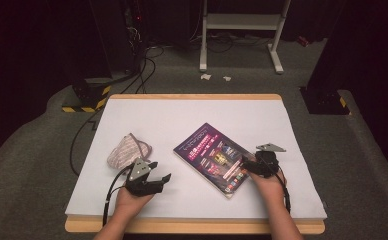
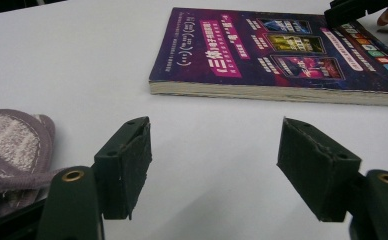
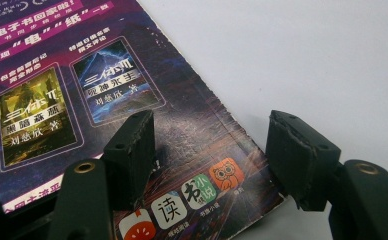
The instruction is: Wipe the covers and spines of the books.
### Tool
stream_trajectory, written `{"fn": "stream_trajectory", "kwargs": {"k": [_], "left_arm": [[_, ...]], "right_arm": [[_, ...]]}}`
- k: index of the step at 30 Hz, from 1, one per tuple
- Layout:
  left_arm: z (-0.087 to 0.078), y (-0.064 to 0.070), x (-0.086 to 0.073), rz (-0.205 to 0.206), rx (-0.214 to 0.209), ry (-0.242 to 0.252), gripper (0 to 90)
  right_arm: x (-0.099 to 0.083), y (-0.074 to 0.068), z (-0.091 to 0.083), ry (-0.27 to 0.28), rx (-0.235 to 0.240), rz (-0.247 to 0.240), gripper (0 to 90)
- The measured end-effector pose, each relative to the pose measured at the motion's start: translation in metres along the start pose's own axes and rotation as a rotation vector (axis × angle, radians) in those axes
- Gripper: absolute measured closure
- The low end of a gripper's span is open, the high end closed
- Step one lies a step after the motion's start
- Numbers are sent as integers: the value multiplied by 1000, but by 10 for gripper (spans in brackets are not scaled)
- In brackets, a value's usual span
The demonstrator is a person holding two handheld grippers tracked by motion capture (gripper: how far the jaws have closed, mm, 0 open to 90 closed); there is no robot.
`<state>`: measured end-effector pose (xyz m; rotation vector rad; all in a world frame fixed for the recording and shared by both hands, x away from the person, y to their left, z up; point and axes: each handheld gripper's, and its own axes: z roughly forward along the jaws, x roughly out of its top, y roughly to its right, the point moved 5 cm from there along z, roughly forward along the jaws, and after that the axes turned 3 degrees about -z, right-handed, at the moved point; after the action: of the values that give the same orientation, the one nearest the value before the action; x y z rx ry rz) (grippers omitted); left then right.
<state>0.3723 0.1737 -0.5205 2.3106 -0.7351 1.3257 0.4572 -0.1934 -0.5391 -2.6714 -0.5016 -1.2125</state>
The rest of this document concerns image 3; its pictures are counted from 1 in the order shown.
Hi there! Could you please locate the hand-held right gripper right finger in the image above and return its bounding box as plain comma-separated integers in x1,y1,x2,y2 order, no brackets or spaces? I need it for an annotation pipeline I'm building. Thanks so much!
265,109,342,212

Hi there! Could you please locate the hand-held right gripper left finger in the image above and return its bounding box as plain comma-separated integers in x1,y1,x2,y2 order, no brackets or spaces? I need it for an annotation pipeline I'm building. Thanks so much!
101,109,157,212

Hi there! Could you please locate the red cover magazine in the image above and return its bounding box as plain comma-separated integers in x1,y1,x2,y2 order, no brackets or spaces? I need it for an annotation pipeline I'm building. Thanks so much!
0,0,286,240

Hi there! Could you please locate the white table cover sheet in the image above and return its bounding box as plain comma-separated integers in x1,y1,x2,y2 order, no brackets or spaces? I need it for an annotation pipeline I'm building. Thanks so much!
136,0,388,240

